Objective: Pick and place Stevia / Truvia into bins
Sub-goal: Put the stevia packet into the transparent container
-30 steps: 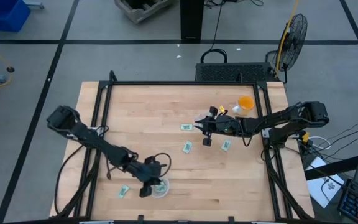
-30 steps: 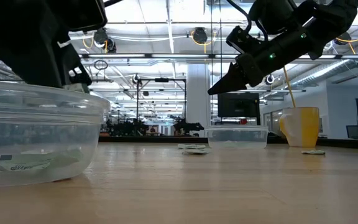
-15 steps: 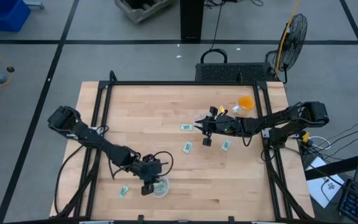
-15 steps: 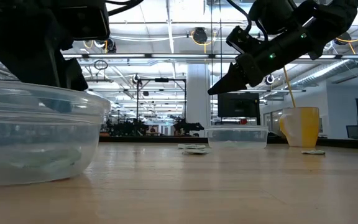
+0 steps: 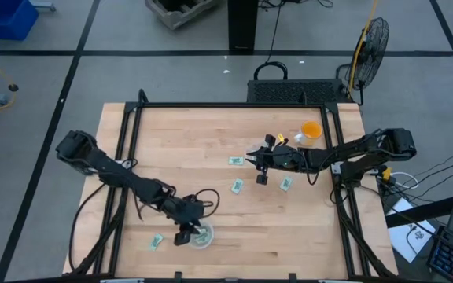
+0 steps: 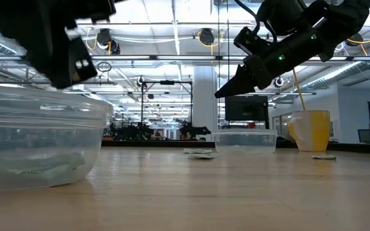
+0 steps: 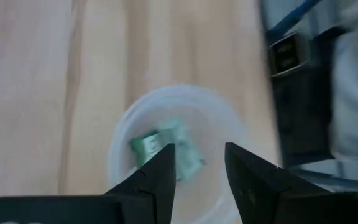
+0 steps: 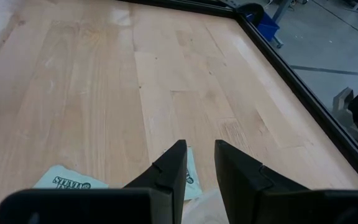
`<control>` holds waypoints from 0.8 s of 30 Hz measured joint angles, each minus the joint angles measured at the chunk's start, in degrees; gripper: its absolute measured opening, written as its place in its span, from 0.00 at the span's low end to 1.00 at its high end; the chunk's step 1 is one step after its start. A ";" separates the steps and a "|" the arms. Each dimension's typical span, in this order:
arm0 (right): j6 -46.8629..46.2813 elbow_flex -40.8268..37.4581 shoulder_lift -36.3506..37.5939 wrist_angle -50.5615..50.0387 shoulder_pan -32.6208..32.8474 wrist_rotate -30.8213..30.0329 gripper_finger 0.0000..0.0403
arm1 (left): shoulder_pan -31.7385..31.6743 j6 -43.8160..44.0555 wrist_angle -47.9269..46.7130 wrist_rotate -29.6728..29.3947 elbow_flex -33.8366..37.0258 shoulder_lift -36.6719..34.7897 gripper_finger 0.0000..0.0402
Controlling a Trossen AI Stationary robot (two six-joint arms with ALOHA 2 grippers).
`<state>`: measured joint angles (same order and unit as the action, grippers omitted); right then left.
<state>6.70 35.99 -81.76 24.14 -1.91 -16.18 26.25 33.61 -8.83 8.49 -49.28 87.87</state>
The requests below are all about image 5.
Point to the black upright pillar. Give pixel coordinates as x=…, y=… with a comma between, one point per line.
x=242, y=25

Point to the black diagonal beam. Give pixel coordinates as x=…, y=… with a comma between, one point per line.
x=431, y=209

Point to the white paper sheet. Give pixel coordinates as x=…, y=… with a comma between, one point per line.
x=405, y=232

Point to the grey open crate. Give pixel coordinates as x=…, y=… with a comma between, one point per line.
x=179, y=13

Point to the yellow plug connector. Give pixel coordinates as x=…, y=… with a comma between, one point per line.
x=386, y=173

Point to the black floor fan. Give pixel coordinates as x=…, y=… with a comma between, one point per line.
x=370, y=51

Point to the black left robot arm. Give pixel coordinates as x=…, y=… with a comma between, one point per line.
x=104, y=165

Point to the green white sweetener packet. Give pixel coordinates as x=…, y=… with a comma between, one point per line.
x=236, y=160
x=237, y=186
x=203, y=237
x=156, y=241
x=286, y=183

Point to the blue plastic bin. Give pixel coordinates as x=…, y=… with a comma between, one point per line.
x=2, y=17

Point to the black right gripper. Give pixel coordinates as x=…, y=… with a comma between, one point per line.
x=285, y=158

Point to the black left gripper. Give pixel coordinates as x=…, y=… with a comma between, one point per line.
x=187, y=210

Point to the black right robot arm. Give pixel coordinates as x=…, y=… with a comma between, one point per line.
x=368, y=147

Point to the black backlit keyboard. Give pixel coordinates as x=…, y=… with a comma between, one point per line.
x=452, y=255

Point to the black metal table frame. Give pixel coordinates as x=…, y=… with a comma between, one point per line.
x=230, y=105

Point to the orange plastic cup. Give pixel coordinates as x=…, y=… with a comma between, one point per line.
x=311, y=129

